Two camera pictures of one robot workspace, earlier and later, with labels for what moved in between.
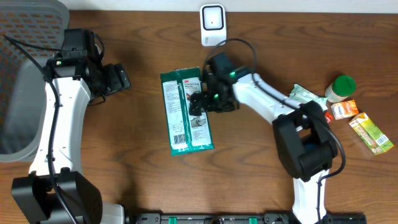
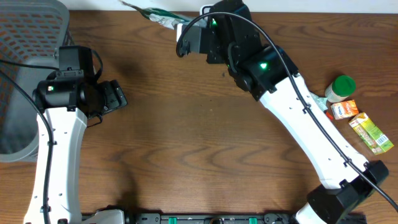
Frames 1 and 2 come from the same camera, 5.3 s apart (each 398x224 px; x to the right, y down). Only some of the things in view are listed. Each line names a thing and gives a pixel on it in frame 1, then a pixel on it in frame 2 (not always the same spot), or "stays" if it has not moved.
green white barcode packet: x=185 y=132 → x=165 y=18
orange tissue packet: x=344 y=109 stays
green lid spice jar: x=341 y=87 stays
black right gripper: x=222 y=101 → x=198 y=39
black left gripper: x=119 y=81 → x=114 y=94
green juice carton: x=378 y=142 stays
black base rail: x=241 y=218 stays
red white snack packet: x=328 y=117 stays
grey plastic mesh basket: x=42 y=23 stays
